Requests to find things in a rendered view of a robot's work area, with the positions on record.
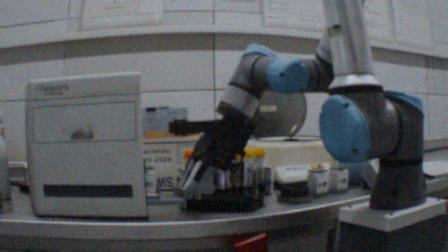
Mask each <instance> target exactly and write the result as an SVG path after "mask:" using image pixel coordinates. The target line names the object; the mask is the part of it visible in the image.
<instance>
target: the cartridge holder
mask: <svg viewBox="0 0 448 252"><path fill-rule="evenodd" d="M277 200H282V201H286V202H288V203H289V202H291V203H292V204H299V203H303V202H304V201H306V202H310V201H313V196H311V195H309V186H308V185H305V186H304V185H301V184H291V185H287V186H281V194H277Z"/></svg>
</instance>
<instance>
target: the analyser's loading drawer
mask: <svg viewBox="0 0 448 252"><path fill-rule="evenodd" d="M156 184H157V183H156ZM173 191H174V194H171V195H160V185H159V184H157V194H149V195H147V205H151V206H155V205H176V204H177V205H179V206H181V207H183V208H187V202H186V190H185V189H183V188H180V187H178V186H176V185H174V186H173Z"/></svg>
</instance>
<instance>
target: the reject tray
mask: <svg viewBox="0 0 448 252"><path fill-rule="evenodd" d="M235 248H236V251H237V252H269V250H268V242H267V238H266V233H264V234H260V235H258V236H255V237H254V238H251V239H249V240H246V241H242V242H240V243H237V244H235Z"/></svg>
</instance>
